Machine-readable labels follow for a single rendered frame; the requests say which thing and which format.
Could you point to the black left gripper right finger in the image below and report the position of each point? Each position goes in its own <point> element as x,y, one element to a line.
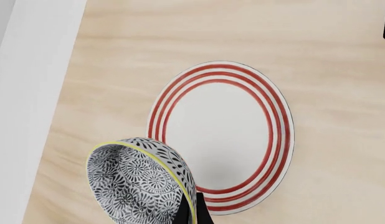
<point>204,213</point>

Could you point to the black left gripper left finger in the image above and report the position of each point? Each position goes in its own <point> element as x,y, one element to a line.
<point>182,213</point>

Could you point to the white plate with red rings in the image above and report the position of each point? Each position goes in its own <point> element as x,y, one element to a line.
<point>223,130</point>

